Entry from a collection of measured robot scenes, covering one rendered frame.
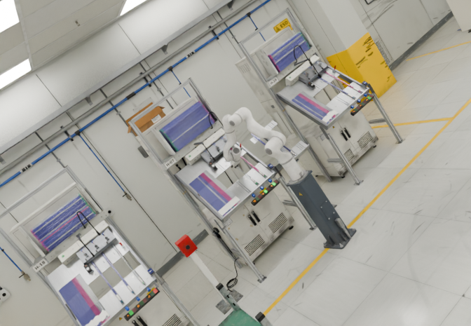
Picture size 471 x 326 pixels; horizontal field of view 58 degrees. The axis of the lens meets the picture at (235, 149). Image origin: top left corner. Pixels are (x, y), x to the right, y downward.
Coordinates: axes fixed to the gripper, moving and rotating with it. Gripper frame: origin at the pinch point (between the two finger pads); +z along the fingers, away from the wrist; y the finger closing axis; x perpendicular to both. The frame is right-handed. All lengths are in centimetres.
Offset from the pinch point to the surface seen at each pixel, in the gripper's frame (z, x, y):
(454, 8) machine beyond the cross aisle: 84, 4, -451
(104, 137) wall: 92, -173, 62
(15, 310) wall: 149, -90, 262
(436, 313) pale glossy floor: -108, 189, 17
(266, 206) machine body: 38, 42, -4
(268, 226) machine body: 48, 57, 7
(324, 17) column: 76, -113, -285
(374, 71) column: 132, -17, -307
